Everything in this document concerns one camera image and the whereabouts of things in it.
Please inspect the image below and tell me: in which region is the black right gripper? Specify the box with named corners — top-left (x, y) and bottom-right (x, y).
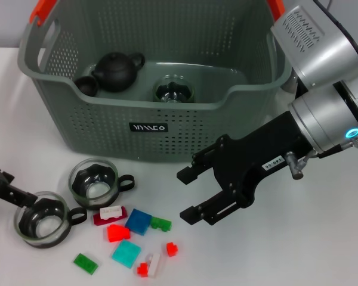
top-left (176, 112), bottom-right (314, 226)

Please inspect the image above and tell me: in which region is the grey perforated storage bin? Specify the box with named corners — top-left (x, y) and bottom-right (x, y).
top-left (17, 0), bottom-right (293, 164)

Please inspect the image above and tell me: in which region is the small black ceramic teacup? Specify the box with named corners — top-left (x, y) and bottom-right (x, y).
top-left (74, 74), bottom-right (100, 97)

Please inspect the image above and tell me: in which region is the green toy brick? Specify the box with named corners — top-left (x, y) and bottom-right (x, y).
top-left (150, 216), bottom-right (172, 232)

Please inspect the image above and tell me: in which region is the blue toy plate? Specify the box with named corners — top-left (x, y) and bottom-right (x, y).
top-left (125, 208), bottom-right (152, 237)

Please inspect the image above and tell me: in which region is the dark red toy brick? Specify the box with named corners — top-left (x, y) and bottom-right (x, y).
top-left (92, 207), bottom-right (128, 228)

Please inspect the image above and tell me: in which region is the long white toy brick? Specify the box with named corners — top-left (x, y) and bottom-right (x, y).
top-left (146, 253), bottom-right (162, 278)

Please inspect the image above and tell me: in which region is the short white toy brick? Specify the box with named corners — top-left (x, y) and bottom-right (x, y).
top-left (99, 205), bottom-right (122, 220)

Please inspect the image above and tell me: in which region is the large red toy brick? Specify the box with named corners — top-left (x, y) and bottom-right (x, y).
top-left (107, 225), bottom-right (131, 244)

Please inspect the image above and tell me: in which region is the green flat toy plate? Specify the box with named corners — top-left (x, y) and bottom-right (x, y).
top-left (73, 253), bottom-right (98, 275)

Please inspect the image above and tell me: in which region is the cyan toy plate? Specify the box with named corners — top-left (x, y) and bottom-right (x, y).
top-left (112, 240), bottom-right (143, 269)

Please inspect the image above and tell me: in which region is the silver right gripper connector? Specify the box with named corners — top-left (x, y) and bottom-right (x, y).
top-left (286, 150), bottom-right (320, 180)

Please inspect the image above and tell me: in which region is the black ceramic teapot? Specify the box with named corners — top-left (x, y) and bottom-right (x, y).
top-left (91, 51), bottom-right (146, 92)

